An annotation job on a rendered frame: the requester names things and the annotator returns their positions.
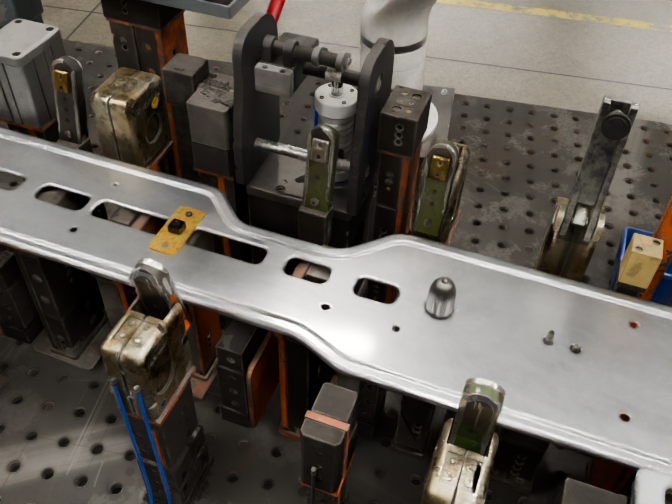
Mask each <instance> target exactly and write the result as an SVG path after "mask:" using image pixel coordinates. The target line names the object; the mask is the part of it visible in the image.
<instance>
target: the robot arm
mask: <svg viewBox="0 0 672 504"><path fill-rule="evenodd" d="M436 1H437V0H366V2H365V4H364V6H363V8H362V13H361V27H360V72H361V69H362V66H363V63H364V60H365V58H366V56H367V55H368V53H369V52H370V50H371V49H372V47H373V46H374V44H375V43H376V41H377V40H378V39H379V38H386V39H391V40H393V42H394V48H395V55H394V66H393V76H392V86H391V88H395V86H396V85H401V86H405V87H409V88H413V89H418V90H423V79H424V68H425V56H426V45H427V34H428V21H429V15H430V12H431V9H432V7H433V5H434V4H435V2H436ZM437 123H438V113H437V110H436V108H435V106H434V105H433V104H432V103H431V106H430V113H429V119H428V126H427V130H426V132H425V134H424V136H423V138H422V142H423V141H425V140H426V139H428V138H429V137H430V136H431V135H432V134H433V133H434V131H435V129H436V127H437Z"/></svg>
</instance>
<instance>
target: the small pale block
mask: <svg viewBox="0 0 672 504"><path fill-rule="evenodd" d="M663 242H664V241H663V240H661V239H657V238H653V237H649V236H645V235H641V234H637V233H634V234H633V236H632V238H631V241H630V243H629V245H628V247H627V249H626V252H625V254H624V256H623V258H622V260H621V262H620V264H619V266H618V271H617V278H616V282H615V284H614V287H613V289H612V291H616V292H619V293H623V294H626V295H630V296H634V297H637V298H638V297H639V295H640V293H646V291H647V288H648V286H649V284H650V282H651V280H652V278H653V276H654V274H655V272H656V270H657V269H658V267H659V265H660V263H661V261H662V256H663Z"/></svg>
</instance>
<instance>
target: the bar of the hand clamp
mask: <svg viewBox="0 0 672 504"><path fill-rule="evenodd" d="M638 107H639V102H638V101H636V100H631V99H626V98H622V97H617V96H613V95H608V94H605V95H604V97H603V100H602V103H601V106H600V109H599V112H598V115H597V118H596V121H595V124H594V127H593V130H592V133H591V136H590V139H589V142H588V145H587V148H586V151H585V154H584V157H583V160H582V163H581V166H580V169H579V172H578V175H577V178H576V181H575V184H574V187H573V190H572V193H571V195H570V198H569V201H568V204H567V207H566V210H565V216H564V219H563V221H562V224H561V227H560V231H559V234H560V235H563V236H565V235H566V233H567V230H568V227H569V224H570V221H571V218H572V215H573V212H574V209H575V207H576V204H577V202H579V203H583V204H587V205H591V206H593V208H592V210H591V213H590V216H589V222H588V225H587V227H585V230H584V235H583V241H586V242H589V241H590V239H591V236H592V233H593V231H594V228H595V225H596V223H597V220H598V217H599V215H600V212H601V209H602V207H603V204H604V201H605V199H606V196H607V193H608V190H609V188H610V185H611V182H612V180H613V177H614V174H615V172H616V169H617V166H618V164H619V161H620V158H621V156H622V153H623V150H624V148H625V145H626V142H627V139H628V137H629V134H630V131H631V129H632V126H633V123H634V121H635V118H636V115H637V113H638Z"/></svg>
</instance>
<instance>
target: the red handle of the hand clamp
mask: <svg viewBox="0 0 672 504"><path fill-rule="evenodd" d="M590 207H591V205H587V204H583V203H579V202H577V204H576V207H575V210H574V214H573V215H572V218H571V221H570V223H571V226H572V227H575V228H578V229H583V228H584V227H587V225H588V222H589V219H587V218H588V215H589V211H590Z"/></svg>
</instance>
